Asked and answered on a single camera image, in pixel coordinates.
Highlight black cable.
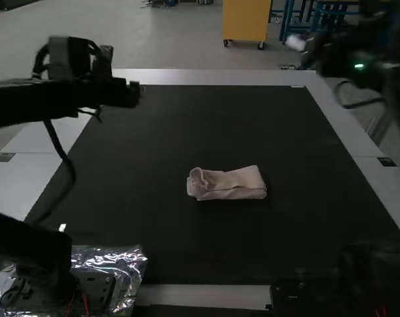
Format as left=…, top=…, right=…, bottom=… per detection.
left=30, top=117, right=77, bottom=225
left=334, top=79, right=385, bottom=110

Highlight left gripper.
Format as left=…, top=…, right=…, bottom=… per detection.
left=95, top=77, right=138, bottom=109

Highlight black mat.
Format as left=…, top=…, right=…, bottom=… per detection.
left=23, top=85, right=400, bottom=287

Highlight silver foil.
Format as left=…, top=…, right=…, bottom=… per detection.
left=0, top=244, right=150, bottom=316

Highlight pale towel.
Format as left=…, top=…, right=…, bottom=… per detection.
left=186, top=164, right=268, bottom=202

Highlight blue metal frame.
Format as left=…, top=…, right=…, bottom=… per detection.
left=278, top=0, right=362, bottom=44

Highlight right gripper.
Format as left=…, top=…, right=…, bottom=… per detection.
left=301, top=30, right=356, bottom=79

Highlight yellow wheeled cabinet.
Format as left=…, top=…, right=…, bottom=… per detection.
left=222, top=0, right=274, bottom=51

